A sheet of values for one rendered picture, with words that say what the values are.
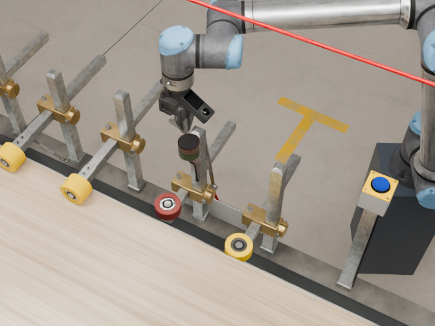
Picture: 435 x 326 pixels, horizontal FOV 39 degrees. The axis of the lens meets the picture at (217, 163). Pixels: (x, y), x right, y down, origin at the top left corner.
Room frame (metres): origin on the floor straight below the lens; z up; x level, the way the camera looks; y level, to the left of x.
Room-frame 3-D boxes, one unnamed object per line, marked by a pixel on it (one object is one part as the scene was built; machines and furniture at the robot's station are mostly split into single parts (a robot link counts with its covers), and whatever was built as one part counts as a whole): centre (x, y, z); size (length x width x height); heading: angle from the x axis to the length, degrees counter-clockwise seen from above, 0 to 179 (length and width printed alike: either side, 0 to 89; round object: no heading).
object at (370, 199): (0.86, -0.39, 1.18); 0.07 x 0.07 x 0.08; 62
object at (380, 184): (0.86, -0.39, 1.22); 0.04 x 0.04 x 0.02
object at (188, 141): (1.07, 0.08, 1.03); 0.06 x 0.06 x 0.22; 62
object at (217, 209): (1.11, 0.02, 0.75); 0.26 x 0.01 x 0.10; 62
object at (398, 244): (1.38, -0.73, 0.30); 0.25 x 0.25 x 0.60; 88
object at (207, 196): (1.12, 0.08, 0.85); 0.14 x 0.06 x 0.05; 62
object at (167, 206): (1.02, 0.15, 0.85); 0.08 x 0.08 x 0.11
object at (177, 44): (1.23, 0.11, 1.31); 0.10 x 0.09 x 0.12; 88
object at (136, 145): (1.24, 0.30, 0.95); 0.14 x 0.06 x 0.05; 62
